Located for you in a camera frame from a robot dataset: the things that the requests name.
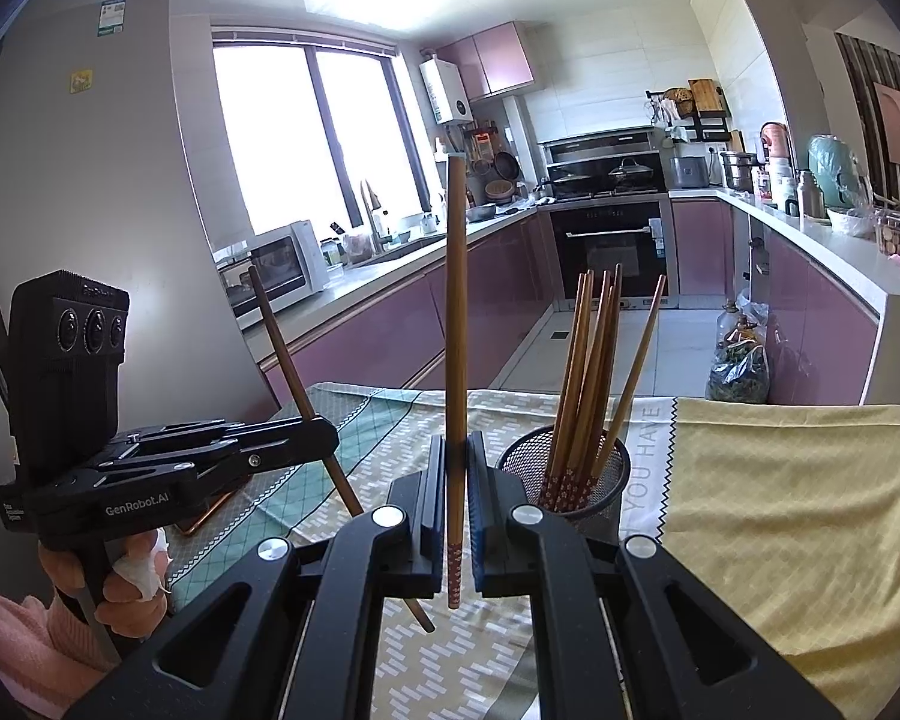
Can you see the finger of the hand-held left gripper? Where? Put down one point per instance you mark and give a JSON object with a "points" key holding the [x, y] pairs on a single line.
{"points": [[180, 433], [285, 442]]}

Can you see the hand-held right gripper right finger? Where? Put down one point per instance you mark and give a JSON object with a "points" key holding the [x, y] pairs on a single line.
{"points": [[478, 510]]}

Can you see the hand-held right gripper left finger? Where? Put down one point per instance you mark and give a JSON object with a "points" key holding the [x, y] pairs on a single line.
{"points": [[429, 510]]}

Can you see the brown wooden chopstick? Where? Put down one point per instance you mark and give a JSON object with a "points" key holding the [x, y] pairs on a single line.
{"points": [[456, 315], [277, 337]]}

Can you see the black mesh utensil holder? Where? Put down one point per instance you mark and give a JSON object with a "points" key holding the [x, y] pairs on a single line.
{"points": [[607, 495]]}

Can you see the bunch of wooden chopsticks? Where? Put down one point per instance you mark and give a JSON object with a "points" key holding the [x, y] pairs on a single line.
{"points": [[585, 390]]}

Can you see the hanging pans and utensils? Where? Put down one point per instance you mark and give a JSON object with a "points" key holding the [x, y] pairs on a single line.
{"points": [[495, 165]]}

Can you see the person's left hand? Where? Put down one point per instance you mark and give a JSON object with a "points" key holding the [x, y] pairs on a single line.
{"points": [[131, 615]]}

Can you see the dark tray copper rim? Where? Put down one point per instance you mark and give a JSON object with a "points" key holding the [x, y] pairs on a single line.
{"points": [[214, 504]]}

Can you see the pink base cabinet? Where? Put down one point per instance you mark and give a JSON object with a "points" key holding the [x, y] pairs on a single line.
{"points": [[701, 247], [817, 322], [390, 322]]}

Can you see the white microwave oven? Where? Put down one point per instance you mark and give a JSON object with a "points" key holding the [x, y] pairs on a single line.
{"points": [[285, 262]]}

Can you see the grey refrigerator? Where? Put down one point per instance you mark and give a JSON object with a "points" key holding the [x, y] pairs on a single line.
{"points": [[120, 202]]}

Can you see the steel kitchen faucet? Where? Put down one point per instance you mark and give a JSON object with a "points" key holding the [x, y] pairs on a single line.
{"points": [[375, 217]]}

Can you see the patterned tablecloth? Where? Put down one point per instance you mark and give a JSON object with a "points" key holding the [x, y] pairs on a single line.
{"points": [[757, 502]]}

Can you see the black built-in oven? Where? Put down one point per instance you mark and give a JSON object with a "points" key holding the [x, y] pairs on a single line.
{"points": [[607, 255]]}

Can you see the plastic bag of greens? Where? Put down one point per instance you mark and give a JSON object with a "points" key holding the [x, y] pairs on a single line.
{"points": [[739, 379]]}

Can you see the cooking oil bottle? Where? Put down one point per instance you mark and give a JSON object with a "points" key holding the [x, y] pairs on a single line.
{"points": [[729, 337]]}

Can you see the kitchen window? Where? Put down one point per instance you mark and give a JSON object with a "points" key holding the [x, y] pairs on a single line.
{"points": [[300, 135]]}

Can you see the clear plastic bag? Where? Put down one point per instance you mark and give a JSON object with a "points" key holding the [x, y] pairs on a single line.
{"points": [[754, 315]]}

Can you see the black pot with lid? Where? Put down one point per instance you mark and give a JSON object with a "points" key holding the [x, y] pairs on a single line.
{"points": [[571, 181]]}

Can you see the black wok with lid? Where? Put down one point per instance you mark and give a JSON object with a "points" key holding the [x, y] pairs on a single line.
{"points": [[630, 174]]}

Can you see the black range hood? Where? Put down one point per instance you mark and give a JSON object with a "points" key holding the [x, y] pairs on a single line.
{"points": [[600, 146]]}

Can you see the white water heater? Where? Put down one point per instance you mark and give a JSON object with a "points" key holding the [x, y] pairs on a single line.
{"points": [[446, 90]]}

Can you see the silver rice cooker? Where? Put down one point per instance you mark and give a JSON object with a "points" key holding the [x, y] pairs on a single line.
{"points": [[688, 172]]}

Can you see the steel stockpot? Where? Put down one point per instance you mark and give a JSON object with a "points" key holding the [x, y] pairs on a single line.
{"points": [[739, 172]]}

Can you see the steel thermos bottle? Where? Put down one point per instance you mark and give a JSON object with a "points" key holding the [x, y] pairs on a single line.
{"points": [[811, 199]]}

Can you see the wooden cutting board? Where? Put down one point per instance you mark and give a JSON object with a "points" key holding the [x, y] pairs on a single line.
{"points": [[705, 97]]}

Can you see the pink kettle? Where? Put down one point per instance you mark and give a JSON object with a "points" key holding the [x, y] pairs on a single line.
{"points": [[775, 141]]}

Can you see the mint green appliance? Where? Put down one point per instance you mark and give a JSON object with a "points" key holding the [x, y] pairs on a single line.
{"points": [[832, 169]]}

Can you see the glass jar of nuts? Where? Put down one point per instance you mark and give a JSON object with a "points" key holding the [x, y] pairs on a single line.
{"points": [[898, 238]]}

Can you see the pink wall cabinets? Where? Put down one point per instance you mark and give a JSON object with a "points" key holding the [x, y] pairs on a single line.
{"points": [[495, 60]]}

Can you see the black wall rack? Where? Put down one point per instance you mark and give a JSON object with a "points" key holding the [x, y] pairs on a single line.
{"points": [[709, 127]]}

